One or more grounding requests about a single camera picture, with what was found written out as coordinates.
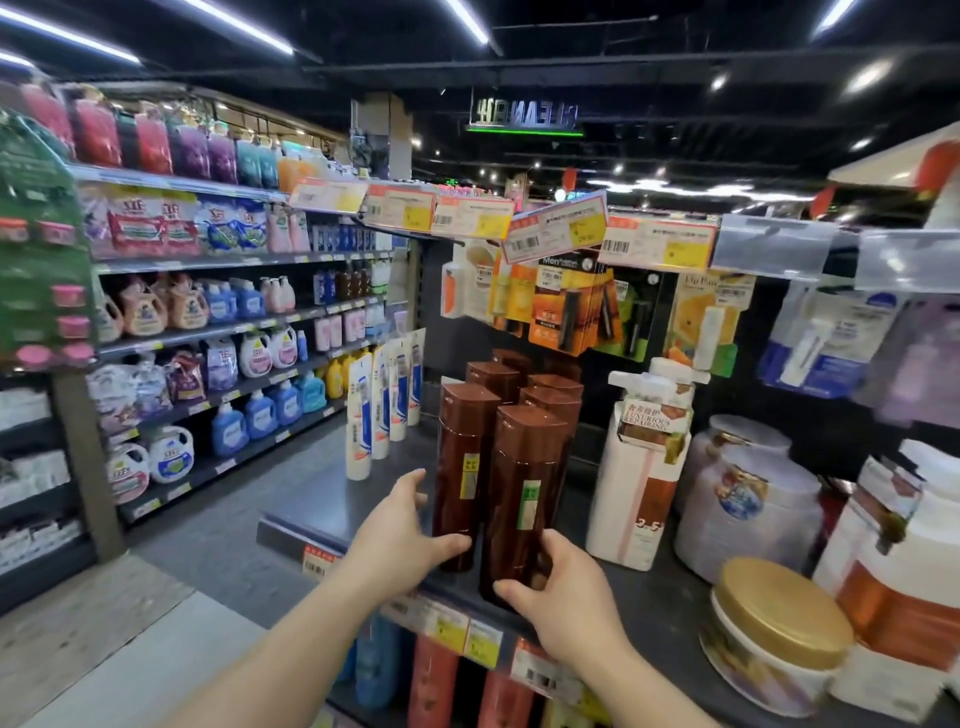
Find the person's left hand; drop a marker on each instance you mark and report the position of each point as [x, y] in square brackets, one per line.
[390, 559]

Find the person's right hand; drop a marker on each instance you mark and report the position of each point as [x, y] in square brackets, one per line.
[574, 611]

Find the person's left thumb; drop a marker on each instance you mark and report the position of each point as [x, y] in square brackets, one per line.
[448, 550]

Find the person's right thumb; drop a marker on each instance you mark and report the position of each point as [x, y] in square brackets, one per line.
[520, 596]

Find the brown shampoo bottle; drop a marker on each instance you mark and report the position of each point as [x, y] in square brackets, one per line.
[521, 487]

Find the person's left forearm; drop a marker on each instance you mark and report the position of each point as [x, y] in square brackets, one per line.
[285, 656]

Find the person's right forearm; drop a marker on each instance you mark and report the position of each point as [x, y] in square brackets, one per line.
[637, 694]

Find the yellow shelf-edge price labels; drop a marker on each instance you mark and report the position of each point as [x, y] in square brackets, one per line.
[461, 634]

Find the white barcode shelf label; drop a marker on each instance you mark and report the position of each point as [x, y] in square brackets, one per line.
[547, 675]

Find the red bottle under shelf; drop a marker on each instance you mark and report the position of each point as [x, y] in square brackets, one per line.
[433, 686]
[506, 701]

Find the group of brown bottles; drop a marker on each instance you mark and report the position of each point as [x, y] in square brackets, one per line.
[465, 442]

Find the white shelf-edge price label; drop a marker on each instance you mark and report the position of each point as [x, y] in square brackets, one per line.
[319, 562]

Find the blue bottle under shelf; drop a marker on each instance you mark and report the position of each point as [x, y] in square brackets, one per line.
[379, 664]

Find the dark grey store shelf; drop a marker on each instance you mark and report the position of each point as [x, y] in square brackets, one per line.
[660, 600]

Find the white blue-striped tube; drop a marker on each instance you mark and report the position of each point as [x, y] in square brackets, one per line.
[359, 427]
[416, 375]
[381, 405]

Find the white pump bottle pack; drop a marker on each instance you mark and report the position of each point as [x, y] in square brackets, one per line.
[637, 480]

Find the blue detergent bottle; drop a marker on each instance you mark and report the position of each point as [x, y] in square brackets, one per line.
[313, 392]
[229, 431]
[287, 403]
[261, 415]

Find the white round jar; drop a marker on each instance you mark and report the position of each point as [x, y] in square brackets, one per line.
[742, 433]
[750, 517]

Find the gold-lidded cream jar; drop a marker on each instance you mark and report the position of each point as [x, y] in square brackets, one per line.
[780, 630]

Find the white lip balm card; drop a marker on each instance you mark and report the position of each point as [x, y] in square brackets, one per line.
[465, 281]

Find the orange and black balm pack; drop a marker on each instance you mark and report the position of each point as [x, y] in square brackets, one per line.
[570, 304]

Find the row of white laundry bottles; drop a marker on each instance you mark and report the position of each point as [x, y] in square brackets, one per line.
[225, 364]

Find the white detergent jug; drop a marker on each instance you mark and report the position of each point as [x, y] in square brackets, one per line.
[129, 474]
[172, 454]

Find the green and black balm pack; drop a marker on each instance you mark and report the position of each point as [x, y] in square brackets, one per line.
[637, 315]

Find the yellow honey lip balm card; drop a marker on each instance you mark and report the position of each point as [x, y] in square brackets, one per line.
[705, 322]

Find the orange and yellow price tag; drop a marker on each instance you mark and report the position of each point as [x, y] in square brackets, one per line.
[328, 196]
[658, 243]
[472, 217]
[399, 207]
[555, 227]

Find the grey detergent shelving unit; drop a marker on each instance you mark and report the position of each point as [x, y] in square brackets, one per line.
[247, 264]

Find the row of pastel detergent bottles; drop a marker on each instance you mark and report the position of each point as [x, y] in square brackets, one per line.
[187, 304]

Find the white and orange bottle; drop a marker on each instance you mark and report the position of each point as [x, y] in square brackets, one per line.
[900, 585]

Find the blue and white balm card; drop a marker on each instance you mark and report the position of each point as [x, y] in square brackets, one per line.
[825, 345]

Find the dark shelf of white boxes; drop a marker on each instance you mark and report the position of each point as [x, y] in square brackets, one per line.
[34, 480]

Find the clear empty tag holder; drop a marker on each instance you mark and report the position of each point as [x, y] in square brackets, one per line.
[772, 246]
[909, 260]

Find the row of detergent refill bags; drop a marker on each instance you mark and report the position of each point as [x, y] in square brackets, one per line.
[150, 225]

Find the hanging green-lit aisle sign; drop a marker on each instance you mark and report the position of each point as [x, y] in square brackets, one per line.
[525, 114]

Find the purple hanging pack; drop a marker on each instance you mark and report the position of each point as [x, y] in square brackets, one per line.
[919, 367]

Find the green hanging display strip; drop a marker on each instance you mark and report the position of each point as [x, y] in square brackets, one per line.
[41, 255]

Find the row of colourful refill pouches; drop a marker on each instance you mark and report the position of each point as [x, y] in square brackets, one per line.
[154, 142]

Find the ceiling strip light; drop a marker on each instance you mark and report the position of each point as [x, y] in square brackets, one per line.
[240, 26]
[834, 15]
[71, 34]
[466, 21]

